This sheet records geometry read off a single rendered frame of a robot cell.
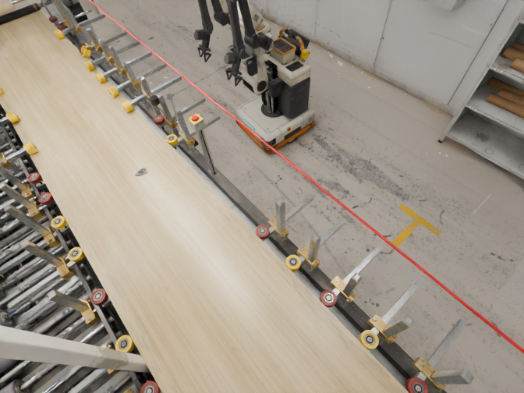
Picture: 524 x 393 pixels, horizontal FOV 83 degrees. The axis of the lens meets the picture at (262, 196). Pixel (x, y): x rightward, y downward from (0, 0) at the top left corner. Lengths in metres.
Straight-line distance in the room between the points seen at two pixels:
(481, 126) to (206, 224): 2.99
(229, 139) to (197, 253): 1.93
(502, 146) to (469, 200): 0.67
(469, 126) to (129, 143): 3.21
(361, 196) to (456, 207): 0.84
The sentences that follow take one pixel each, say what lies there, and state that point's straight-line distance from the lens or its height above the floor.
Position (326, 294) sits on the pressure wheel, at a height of 0.90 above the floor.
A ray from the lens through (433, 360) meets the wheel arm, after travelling 1.73.
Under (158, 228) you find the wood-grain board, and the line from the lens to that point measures 1.86.
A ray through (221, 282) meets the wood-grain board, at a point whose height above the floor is 0.90.
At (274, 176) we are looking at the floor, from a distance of 3.02.
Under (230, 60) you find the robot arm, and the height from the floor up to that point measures 1.19.
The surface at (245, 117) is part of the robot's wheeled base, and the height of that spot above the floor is 0.27.
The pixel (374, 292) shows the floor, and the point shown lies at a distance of 2.62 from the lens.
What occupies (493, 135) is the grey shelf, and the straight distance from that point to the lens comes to 3.78.
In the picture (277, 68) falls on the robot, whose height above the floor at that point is 0.79.
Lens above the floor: 2.43
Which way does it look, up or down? 57 degrees down
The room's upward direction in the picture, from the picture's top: 7 degrees counter-clockwise
